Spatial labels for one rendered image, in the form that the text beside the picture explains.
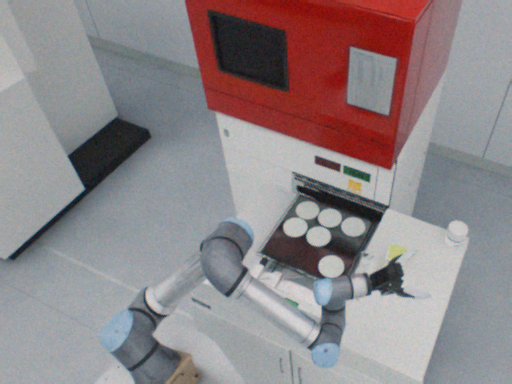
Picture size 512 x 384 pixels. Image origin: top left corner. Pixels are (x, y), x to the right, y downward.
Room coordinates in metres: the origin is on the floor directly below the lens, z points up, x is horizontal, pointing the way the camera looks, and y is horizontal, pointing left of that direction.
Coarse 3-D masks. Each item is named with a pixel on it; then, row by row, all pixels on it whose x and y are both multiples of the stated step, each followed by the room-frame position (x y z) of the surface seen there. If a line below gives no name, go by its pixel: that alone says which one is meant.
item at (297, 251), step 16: (320, 208) 1.30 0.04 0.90; (336, 208) 1.30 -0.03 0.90; (320, 224) 1.21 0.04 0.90; (368, 224) 1.22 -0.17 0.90; (272, 240) 1.12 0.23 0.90; (288, 240) 1.13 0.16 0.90; (304, 240) 1.13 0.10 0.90; (336, 240) 1.13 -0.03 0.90; (352, 240) 1.14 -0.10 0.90; (272, 256) 1.05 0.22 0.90; (288, 256) 1.05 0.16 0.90; (304, 256) 1.05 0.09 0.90; (320, 256) 1.05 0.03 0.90; (352, 256) 1.06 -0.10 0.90; (320, 272) 0.98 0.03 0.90
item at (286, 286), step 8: (264, 272) 0.98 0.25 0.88; (264, 280) 0.95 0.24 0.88; (288, 280) 0.95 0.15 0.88; (280, 288) 0.92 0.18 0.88; (288, 288) 0.92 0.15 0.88; (296, 288) 0.92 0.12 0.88; (304, 288) 0.92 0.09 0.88; (296, 296) 0.89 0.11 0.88; (304, 296) 0.89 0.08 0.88; (312, 296) 0.89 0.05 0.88; (312, 304) 0.85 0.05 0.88
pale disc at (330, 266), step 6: (324, 258) 1.04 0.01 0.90; (330, 258) 1.05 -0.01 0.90; (336, 258) 1.05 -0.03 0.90; (324, 264) 1.02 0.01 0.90; (330, 264) 1.02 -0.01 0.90; (336, 264) 1.02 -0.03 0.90; (342, 264) 1.02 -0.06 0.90; (324, 270) 0.99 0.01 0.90; (330, 270) 0.99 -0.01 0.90; (336, 270) 0.99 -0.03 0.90; (342, 270) 0.99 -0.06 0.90; (330, 276) 0.96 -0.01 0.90; (336, 276) 0.97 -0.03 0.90
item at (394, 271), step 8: (392, 264) 0.78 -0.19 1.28; (400, 264) 0.78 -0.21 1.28; (376, 272) 0.78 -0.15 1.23; (384, 272) 0.77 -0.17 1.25; (392, 272) 0.75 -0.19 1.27; (400, 272) 0.75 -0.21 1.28; (376, 280) 0.76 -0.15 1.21; (384, 280) 0.75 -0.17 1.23; (392, 280) 0.74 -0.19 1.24; (376, 288) 0.75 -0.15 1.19
